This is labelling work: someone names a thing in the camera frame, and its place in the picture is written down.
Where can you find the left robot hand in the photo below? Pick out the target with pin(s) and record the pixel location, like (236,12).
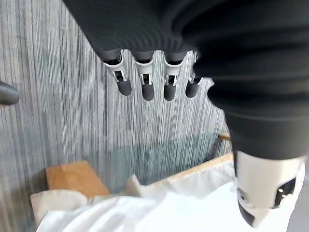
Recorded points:
(217,48)

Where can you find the white bed sheet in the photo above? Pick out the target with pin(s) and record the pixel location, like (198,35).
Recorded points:
(169,207)

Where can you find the wooden stick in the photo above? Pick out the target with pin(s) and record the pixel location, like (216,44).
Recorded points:
(224,137)

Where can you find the dark robot foot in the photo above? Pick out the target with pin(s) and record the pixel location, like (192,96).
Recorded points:
(7,93)

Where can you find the white pillow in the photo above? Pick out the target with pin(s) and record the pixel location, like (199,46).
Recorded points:
(53,203)

